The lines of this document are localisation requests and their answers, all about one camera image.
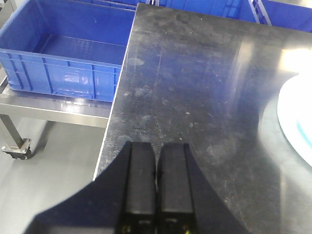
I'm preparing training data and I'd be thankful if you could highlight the light blue plate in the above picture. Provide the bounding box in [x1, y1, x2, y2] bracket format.
[277, 74, 312, 165]

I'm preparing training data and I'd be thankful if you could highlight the cart caster wheel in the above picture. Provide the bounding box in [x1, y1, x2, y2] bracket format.
[1, 138, 32, 160]

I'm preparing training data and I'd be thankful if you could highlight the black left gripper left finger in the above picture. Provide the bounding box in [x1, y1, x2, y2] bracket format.
[116, 142, 156, 234]

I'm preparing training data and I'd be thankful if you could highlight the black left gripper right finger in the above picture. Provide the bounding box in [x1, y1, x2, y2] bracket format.
[156, 143, 195, 234]

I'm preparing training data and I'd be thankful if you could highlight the stainless steel cart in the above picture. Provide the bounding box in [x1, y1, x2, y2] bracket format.
[0, 69, 112, 145]

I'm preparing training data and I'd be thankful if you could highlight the blue ribbed crate on cart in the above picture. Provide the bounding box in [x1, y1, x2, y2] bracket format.
[0, 0, 136, 102]

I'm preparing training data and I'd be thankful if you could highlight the blue plastic bin middle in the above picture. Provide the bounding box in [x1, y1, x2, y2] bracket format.
[154, 0, 257, 22]

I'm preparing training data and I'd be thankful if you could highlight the blue plastic crate right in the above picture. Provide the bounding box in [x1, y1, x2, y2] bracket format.
[252, 0, 312, 33]

